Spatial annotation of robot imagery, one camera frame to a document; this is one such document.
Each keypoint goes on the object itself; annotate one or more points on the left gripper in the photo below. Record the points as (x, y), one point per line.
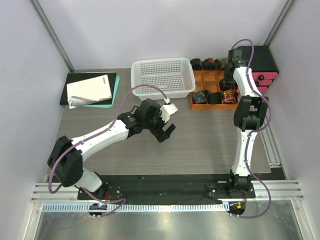
(161, 136)

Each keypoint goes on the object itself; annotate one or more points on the teal folder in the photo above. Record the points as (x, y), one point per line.
(105, 106)

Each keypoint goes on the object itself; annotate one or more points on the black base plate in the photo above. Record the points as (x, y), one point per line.
(174, 189)

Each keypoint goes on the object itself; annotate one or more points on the rolled green tie back-right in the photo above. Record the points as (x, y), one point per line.
(221, 63)

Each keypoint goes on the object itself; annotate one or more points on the black pink drawer unit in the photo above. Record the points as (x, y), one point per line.
(264, 68)

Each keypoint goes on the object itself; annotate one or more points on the black key-pattern tie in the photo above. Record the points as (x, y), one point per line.
(226, 86)

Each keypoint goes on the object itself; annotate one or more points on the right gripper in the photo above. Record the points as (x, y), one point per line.
(229, 81)

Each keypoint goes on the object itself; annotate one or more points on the rolled orange-black tie back-middle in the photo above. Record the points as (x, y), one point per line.
(209, 64)

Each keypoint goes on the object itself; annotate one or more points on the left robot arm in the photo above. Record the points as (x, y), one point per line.
(68, 155)

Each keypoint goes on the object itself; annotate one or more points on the rolled black tie back-left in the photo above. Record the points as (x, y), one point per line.
(196, 64)

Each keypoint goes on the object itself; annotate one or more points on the rolled plain black tie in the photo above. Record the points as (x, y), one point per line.
(215, 98)

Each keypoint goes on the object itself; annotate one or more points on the black folder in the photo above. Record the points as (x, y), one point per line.
(80, 76)

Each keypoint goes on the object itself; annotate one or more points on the rolled blue floral tie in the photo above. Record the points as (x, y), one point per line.
(200, 97)

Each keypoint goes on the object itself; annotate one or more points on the rolled red patterned tie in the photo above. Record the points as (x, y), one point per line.
(229, 97)

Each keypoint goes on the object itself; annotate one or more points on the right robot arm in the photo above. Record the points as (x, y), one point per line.
(248, 118)

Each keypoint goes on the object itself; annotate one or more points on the white notebook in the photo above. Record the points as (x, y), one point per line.
(90, 90)

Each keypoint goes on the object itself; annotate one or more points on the white slotted cable duct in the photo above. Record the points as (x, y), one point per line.
(94, 207)

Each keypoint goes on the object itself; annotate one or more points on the orange compartment tray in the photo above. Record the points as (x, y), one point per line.
(209, 80)

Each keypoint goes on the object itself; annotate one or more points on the white plastic basket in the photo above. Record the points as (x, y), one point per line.
(174, 76)

